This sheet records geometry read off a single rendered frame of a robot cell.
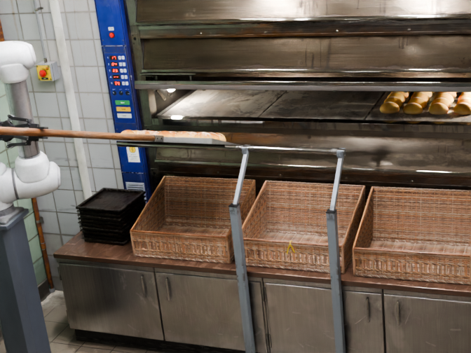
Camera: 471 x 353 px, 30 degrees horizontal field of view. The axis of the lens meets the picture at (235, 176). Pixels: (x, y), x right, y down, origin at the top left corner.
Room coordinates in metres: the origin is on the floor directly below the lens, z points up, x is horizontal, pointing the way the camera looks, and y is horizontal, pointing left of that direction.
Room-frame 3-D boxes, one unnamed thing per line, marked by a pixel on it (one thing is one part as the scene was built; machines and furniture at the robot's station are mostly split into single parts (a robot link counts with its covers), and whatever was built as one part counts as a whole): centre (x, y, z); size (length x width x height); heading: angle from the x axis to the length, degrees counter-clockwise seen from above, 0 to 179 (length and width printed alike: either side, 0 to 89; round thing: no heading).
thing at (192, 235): (4.31, 0.24, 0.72); 0.56 x 0.49 x 0.28; 67
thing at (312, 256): (4.07, -0.31, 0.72); 0.56 x 0.49 x 0.28; 66
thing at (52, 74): (4.89, 0.99, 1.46); 0.10 x 0.07 x 0.10; 66
